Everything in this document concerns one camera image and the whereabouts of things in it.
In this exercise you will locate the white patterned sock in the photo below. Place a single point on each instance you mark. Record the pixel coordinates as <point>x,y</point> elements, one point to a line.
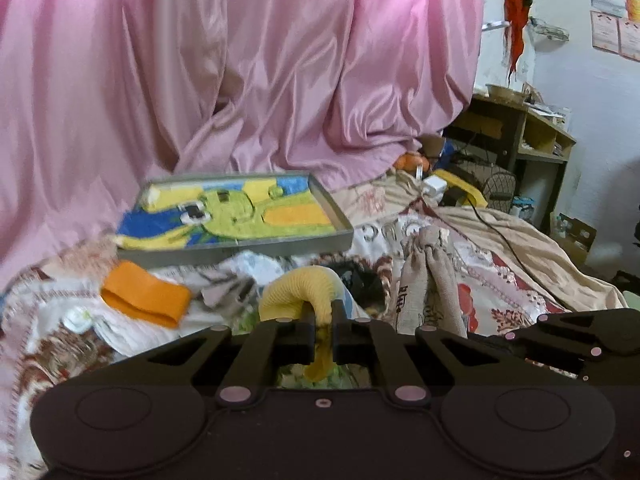
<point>227,285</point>

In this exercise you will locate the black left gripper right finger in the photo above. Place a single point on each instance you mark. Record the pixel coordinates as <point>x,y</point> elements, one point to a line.
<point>376,346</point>

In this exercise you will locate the grey tray with cartoon liner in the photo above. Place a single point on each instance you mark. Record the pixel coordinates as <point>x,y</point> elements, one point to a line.
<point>193,220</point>

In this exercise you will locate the pink satin curtain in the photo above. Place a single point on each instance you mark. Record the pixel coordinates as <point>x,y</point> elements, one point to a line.
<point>98,96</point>

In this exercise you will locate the white charger adapter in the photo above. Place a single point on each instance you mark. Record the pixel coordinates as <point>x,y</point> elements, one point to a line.
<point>434,186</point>

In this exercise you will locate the orange plush toy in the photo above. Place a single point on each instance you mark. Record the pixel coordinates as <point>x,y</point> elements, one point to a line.
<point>412,161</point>

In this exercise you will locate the papers on wall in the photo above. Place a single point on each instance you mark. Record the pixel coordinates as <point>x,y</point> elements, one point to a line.
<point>615,27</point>

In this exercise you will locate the grey socks pair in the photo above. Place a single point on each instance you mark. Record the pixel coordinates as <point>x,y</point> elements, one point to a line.
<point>427,293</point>

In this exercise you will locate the black wire basket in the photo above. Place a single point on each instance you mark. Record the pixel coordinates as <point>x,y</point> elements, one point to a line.
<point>496,184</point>

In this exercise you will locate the floral bed sheet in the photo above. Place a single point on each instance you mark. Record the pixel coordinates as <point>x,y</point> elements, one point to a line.
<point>55,326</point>

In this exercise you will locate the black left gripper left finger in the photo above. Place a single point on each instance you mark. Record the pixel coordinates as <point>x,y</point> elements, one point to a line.
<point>269,347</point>

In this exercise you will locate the orange sock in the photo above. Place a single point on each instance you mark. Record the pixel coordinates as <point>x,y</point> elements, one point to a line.
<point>138,294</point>

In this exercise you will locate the red orange hanging cloth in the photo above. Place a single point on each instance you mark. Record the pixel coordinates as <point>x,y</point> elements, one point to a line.
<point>516,13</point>

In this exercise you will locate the wooden shelf unit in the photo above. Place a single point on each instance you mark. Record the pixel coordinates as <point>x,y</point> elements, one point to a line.
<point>521,141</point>

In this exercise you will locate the beige blanket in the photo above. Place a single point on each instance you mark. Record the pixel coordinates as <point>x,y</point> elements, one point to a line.
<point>540,261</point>

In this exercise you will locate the yellow sock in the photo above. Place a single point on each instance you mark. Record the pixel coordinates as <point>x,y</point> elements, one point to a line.
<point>285,297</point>

